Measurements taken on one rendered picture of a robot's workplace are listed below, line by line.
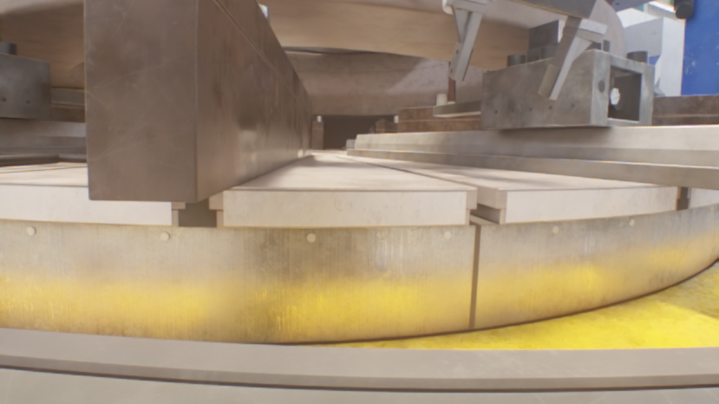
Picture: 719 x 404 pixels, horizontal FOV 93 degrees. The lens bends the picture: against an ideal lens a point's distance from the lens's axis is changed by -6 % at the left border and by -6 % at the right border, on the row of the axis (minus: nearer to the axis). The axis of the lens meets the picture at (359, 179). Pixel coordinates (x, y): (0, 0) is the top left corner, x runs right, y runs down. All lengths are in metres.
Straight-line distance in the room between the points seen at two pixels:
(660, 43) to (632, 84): 5.59
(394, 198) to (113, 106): 0.46
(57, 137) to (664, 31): 7.09
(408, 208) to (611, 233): 0.56
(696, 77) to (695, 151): 4.46
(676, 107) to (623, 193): 1.43
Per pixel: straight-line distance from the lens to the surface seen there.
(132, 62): 0.53
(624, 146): 1.26
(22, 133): 1.81
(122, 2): 0.56
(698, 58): 5.66
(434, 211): 0.71
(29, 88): 1.74
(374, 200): 0.67
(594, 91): 1.23
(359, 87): 5.72
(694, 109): 2.42
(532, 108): 1.33
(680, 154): 1.20
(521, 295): 0.91
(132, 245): 0.79
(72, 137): 1.90
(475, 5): 0.47
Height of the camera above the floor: 0.39
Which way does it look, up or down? 5 degrees down
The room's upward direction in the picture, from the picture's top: 1 degrees clockwise
